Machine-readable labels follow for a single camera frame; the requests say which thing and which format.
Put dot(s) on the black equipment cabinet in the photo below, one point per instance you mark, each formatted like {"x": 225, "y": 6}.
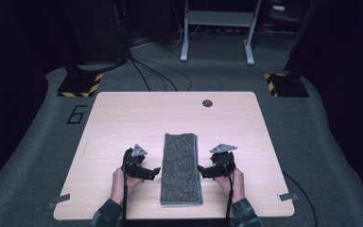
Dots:
{"x": 97, "y": 28}

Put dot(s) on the black stand pole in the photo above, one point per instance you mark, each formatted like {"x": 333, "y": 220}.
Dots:
{"x": 297, "y": 41}
{"x": 71, "y": 38}

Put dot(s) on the white metal stand frame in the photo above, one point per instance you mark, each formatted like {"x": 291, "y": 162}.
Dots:
{"x": 220, "y": 19}

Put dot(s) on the dark curtain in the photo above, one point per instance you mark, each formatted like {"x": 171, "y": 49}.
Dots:
{"x": 9, "y": 78}
{"x": 349, "y": 78}

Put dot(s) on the grey towel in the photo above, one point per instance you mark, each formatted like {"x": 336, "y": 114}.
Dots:
{"x": 181, "y": 170}

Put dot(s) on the person's right hand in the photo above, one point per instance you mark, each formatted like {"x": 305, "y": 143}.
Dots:
{"x": 233, "y": 186}

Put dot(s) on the dark box with white label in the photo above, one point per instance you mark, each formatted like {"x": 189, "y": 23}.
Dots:
{"x": 280, "y": 9}

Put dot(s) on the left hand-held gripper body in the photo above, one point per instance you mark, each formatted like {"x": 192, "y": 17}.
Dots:
{"x": 134, "y": 162}

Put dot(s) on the person's left hand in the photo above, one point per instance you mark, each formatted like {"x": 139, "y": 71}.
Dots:
{"x": 119, "y": 186}

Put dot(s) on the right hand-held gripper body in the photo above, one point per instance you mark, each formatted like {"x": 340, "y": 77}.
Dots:
{"x": 223, "y": 164}

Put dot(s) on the black yellow striped stand base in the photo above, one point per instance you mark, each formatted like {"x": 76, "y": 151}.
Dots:
{"x": 78, "y": 85}
{"x": 288, "y": 85}

